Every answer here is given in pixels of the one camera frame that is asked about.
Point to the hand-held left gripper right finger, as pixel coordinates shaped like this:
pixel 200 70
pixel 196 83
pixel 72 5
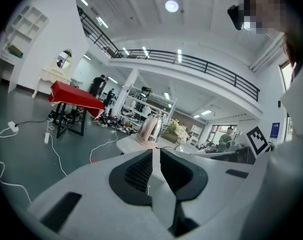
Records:
pixel 189 176

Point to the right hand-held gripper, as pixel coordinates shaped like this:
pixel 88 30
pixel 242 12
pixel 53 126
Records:
pixel 257 140

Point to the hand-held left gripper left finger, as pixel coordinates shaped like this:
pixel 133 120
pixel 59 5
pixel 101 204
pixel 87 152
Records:
pixel 91 184

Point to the pink and silver electric kettle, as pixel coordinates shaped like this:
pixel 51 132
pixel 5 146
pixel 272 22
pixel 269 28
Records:
pixel 150 130

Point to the white and yellow flower bouquet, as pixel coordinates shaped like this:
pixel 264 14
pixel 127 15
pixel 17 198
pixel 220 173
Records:
pixel 178 131

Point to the person's white shirt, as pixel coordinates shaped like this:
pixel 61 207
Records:
pixel 286 184

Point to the white long power strip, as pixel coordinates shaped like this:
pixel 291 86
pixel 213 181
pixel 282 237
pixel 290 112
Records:
pixel 46 137

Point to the pile of equipment on floor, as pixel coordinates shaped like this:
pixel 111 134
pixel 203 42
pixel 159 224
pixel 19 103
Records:
pixel 116 124

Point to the white metal storage rack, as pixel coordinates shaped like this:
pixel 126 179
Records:
pixel 146 104

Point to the red tablecloth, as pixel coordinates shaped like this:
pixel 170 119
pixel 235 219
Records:
pixel 76 96

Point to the white square power strip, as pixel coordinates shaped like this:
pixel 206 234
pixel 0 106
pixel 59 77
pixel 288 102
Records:
pixel 12 126

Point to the black balcony railing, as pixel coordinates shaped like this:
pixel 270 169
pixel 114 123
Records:
pixel 191 61

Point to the white dressing table with mirror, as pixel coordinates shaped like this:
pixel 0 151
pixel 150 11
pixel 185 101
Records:
pixel 55 74

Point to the round ceiling lamp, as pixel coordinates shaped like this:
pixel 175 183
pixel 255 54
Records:
pixel 171 6

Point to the white cubby shelf cabinet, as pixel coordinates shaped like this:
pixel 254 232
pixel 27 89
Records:
pixel 24 34

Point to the blue wall poster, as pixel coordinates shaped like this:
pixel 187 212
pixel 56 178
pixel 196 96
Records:
pixel 275 130

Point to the black metal table frame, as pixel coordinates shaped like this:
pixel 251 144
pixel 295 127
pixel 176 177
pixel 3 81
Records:
pixel 66 127

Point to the black head-mounted camera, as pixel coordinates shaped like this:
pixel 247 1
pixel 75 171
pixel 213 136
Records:
pixel 236 16

